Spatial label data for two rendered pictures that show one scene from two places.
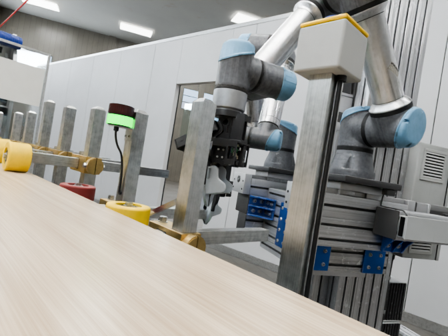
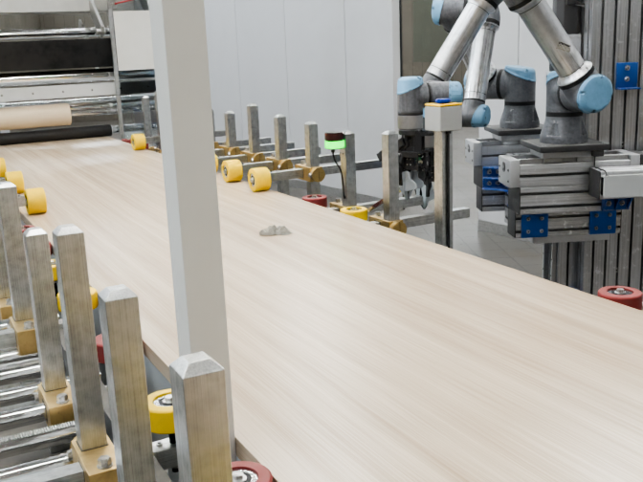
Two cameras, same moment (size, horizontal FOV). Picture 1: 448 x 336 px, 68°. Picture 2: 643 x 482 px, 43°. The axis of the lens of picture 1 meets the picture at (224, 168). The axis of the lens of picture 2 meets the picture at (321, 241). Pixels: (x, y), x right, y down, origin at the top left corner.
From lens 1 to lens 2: 1.77 m
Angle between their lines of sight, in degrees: 21
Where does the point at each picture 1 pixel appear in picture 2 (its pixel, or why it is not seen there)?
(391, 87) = (564, 63)
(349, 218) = (558, 184)
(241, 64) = (411, 97)
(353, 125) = (552, 91)
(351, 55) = (449, 121)
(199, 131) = (388, 154)
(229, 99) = (408, 123)
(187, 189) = (388, 193)
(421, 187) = not seen: outside the picture
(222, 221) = not seen: hidden behind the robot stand
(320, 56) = (433, 124)
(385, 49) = (548, 33)
